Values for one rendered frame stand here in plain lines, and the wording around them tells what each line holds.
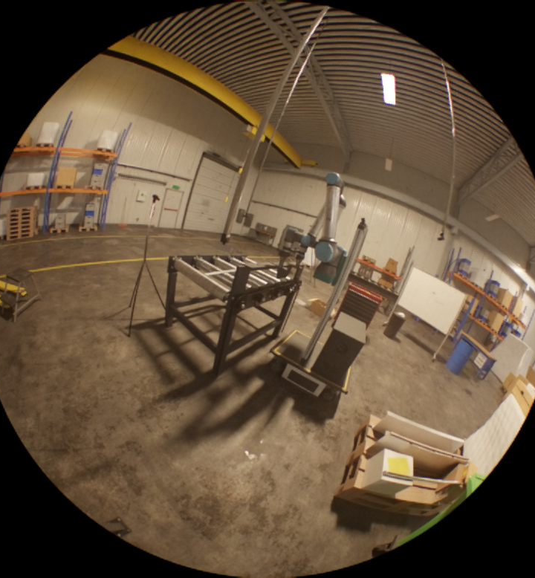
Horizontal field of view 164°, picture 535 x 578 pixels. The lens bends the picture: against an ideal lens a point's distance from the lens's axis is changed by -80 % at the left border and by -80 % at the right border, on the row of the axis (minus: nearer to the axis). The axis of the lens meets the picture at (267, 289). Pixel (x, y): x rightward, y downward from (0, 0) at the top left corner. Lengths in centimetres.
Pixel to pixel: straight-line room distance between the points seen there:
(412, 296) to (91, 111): 1363
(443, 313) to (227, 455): 551
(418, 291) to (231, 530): 586
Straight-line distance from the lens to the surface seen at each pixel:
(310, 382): 200
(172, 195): 1095
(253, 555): 157
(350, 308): 380
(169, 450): 157
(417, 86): 858
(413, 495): 195
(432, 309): 576
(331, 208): 150
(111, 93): 1088
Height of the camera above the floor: 150
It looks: 19 degrees down
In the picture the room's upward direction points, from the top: 18 degrees clockwise
